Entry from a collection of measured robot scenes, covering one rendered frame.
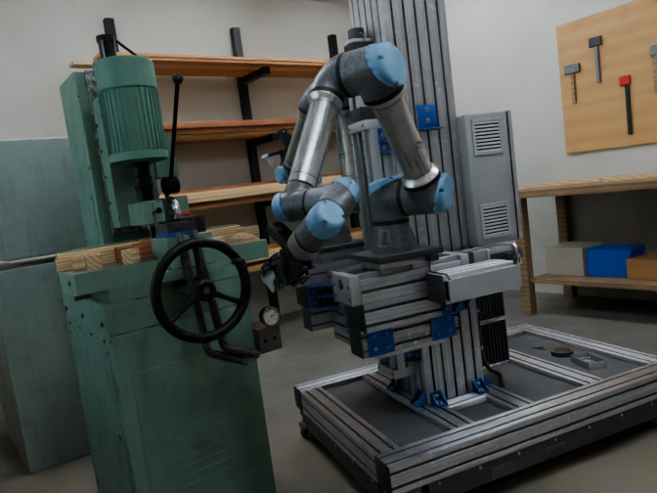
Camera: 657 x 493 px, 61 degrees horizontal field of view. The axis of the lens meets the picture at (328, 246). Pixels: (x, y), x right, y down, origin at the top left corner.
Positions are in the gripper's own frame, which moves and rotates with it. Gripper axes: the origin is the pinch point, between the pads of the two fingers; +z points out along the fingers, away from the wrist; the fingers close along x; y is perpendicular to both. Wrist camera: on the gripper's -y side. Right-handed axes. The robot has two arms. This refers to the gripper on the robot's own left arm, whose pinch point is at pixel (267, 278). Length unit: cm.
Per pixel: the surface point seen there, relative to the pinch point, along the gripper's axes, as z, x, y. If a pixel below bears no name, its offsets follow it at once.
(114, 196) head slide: 37, -18, -53
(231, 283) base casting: 31.4, 5.6, -12.7
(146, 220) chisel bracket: 30, -14, -38
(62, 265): 38, -39, -32
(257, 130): 174, 143, -180
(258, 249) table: 27.1, 17.0, -20.3
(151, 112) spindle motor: 11, -8, -65
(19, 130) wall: 205, -8, -214
